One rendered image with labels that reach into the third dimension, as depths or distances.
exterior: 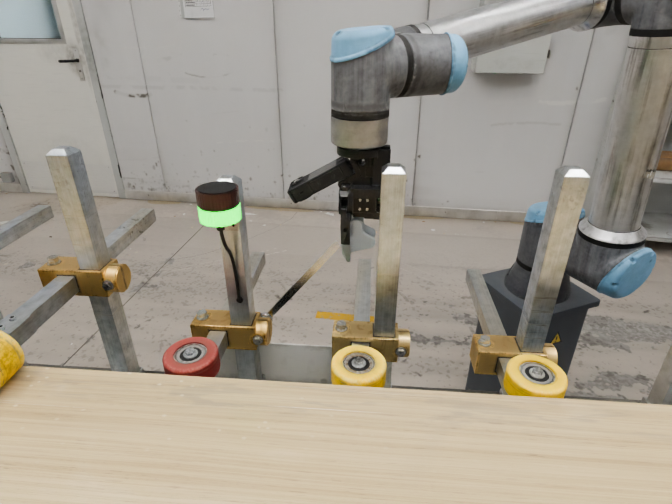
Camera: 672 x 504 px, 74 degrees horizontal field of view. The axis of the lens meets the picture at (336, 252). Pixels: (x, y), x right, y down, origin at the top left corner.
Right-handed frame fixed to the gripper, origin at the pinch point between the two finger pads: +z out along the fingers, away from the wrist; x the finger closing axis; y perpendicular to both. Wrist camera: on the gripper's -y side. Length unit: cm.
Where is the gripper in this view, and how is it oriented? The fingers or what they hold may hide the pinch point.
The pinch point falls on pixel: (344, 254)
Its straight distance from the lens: 80.9
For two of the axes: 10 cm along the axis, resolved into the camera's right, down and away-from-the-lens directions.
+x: 0.8, -4.6, 8.8
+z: 0.0, 8.8, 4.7
